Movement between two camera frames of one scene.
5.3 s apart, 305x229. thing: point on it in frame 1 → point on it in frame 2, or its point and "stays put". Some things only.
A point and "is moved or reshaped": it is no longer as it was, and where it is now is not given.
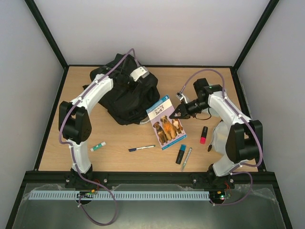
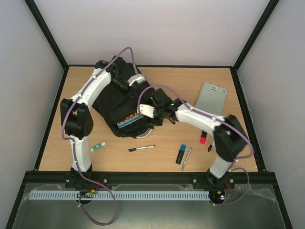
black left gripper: x=135 y=88 → x=129 y=93
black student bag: x=127 y=101 is moved or reshaped
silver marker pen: x=187 y=159 stays put
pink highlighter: x=204 y=135 stays put
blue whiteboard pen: x=140 y=148 stays put
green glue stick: x=100 y=145 stays put
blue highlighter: x=180 y=154 stays put
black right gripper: x=184 y=109 → x=157 y=114
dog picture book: x=167 y=130 → x=129 y=119
